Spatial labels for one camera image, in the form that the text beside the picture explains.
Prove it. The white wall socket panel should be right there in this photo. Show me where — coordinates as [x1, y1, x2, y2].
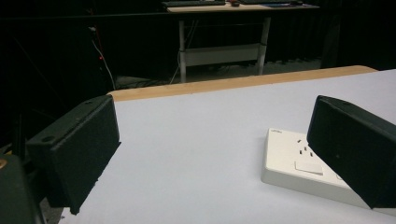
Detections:
[261, 128, 396, 217]

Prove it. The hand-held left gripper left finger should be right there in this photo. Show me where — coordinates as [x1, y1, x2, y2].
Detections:
[25, 94, 121, 216]

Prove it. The white cable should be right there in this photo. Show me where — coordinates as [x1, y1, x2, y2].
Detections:
[90, 27, 118, 91]

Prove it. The wooden desk with white legs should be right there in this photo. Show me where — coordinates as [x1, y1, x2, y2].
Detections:
[166, 2, 321, 84]

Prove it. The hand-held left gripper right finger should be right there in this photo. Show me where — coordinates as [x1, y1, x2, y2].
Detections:
[306, 94, 396, 210]

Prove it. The black keyboard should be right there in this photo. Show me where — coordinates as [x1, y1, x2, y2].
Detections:
[161, 0, 227, 8]

